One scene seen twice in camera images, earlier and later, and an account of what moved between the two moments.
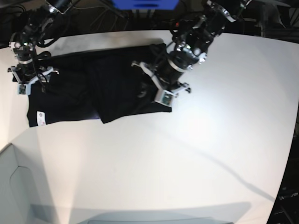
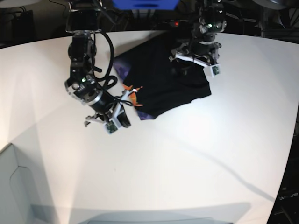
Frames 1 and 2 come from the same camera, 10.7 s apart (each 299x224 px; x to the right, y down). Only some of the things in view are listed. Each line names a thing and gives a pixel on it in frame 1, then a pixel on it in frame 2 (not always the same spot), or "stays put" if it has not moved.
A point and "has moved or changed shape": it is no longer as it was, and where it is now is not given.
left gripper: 169,74 → 205,53
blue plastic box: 146,5 stays put
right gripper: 24,72 → 108,108
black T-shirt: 102,84 has moved or changed shape
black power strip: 177,25 stays put
